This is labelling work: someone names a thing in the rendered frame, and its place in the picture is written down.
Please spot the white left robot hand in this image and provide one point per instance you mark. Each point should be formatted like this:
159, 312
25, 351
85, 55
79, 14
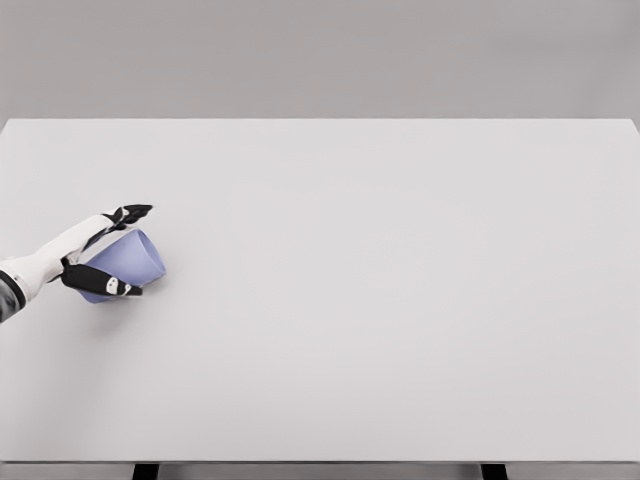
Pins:
70, 240

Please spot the lavender blue cup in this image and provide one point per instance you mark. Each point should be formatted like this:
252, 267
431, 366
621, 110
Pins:
131, 258

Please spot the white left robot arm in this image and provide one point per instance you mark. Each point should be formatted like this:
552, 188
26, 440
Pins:
20, 280

